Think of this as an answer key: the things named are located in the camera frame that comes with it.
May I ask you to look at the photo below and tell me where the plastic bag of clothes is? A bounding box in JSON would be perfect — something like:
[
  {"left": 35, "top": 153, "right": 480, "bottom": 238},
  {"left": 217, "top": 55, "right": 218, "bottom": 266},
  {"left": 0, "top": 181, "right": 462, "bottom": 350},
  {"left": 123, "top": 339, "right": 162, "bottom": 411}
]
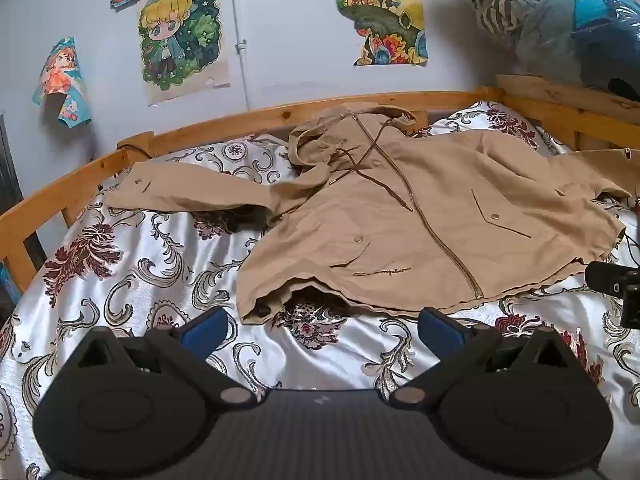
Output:
[{"left": 434, "top": 0, "right": 640, "bottom": 106}]

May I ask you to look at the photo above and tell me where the tan hooded jacket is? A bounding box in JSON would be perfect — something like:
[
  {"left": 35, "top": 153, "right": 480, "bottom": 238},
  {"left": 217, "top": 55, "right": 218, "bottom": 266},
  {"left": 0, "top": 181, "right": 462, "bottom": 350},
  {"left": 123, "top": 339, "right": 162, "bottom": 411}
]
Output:
[{"left": 103, "top": 105, "right": 640, "bottom": 328}]

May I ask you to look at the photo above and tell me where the wooden bed frame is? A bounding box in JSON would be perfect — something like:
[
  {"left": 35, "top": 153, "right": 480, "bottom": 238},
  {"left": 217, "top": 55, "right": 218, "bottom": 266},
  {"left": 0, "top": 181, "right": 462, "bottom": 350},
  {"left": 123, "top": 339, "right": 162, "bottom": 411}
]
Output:
[{"left": 0, "top": 74, "right": 640, "bottom": 281}]

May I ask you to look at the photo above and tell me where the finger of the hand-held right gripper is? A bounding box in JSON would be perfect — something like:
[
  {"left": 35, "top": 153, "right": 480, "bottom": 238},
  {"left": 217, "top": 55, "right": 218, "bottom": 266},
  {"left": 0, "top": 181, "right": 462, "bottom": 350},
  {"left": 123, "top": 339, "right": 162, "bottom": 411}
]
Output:
[{"left": 585, "top": 260, "right": 640, "bottom": 330}]

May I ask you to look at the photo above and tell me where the cartoon boy wall poster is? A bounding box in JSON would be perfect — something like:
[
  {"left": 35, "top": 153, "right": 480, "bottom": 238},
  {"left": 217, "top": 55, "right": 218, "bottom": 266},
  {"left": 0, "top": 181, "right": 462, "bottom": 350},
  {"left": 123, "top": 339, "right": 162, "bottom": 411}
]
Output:
[{"left": 137, "top": 0, "right": 232, "bottom": 107}]

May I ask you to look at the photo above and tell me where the dark furniture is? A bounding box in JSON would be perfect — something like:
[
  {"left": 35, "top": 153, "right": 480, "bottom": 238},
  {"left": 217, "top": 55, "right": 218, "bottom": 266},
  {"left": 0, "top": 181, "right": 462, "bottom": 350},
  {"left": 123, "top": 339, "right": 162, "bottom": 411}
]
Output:
[{"left": 0, "top": 112, "right": 48, "bottom": 311}]

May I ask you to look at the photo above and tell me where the floral satin bedsheet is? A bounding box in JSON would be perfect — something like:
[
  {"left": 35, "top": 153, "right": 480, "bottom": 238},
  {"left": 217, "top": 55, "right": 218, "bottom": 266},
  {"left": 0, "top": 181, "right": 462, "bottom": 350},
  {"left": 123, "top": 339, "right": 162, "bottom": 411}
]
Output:
[{"left": 0, "top": 100, "right": 640, "bottom": 480}]

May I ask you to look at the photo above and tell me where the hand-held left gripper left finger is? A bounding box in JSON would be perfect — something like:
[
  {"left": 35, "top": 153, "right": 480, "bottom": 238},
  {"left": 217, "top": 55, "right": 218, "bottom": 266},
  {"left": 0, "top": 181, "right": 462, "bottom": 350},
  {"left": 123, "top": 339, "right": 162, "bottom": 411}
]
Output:
[{"left": 65, "top": 307, "right": 261, "bottom": 406}]

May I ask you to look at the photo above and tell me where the landscape wall poster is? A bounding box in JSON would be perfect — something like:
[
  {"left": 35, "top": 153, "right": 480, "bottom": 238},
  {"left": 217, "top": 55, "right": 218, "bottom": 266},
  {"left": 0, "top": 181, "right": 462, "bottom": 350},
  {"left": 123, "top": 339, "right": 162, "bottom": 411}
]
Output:
[{"left": 329, "top": 0, "right": 430, "bottom": 67}]

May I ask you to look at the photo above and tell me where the curled cartoon girl poster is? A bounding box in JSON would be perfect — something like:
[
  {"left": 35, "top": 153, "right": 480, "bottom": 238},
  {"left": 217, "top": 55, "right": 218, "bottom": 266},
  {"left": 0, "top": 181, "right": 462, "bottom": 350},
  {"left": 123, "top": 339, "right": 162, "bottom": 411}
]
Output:
[{"left": 32, "top": 36, "right": 94, "bottom": 128}]

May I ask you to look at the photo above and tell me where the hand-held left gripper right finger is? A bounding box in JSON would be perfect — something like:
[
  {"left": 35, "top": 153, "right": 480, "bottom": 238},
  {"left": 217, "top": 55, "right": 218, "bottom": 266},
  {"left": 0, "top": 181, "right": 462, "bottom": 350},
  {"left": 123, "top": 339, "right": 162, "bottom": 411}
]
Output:
[{"left": 390, "top": 307, "right": 590, "bottom": 406}]

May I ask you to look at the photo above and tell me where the blue box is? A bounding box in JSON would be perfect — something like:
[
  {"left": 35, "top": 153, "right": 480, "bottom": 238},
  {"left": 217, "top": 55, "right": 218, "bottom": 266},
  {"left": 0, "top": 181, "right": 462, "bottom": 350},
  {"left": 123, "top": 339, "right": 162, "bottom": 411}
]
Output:
[{"left": 0, "top": 261, "right": 22, "bottom": 307}]

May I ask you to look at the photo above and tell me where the white wall pipe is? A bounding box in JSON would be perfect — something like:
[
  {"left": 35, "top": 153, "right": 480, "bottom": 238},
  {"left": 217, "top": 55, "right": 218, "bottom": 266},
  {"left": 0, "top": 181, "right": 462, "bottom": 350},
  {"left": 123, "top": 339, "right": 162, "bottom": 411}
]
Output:
[{"left": 229, "top": 0, "right": 252, "bottom": 112}]

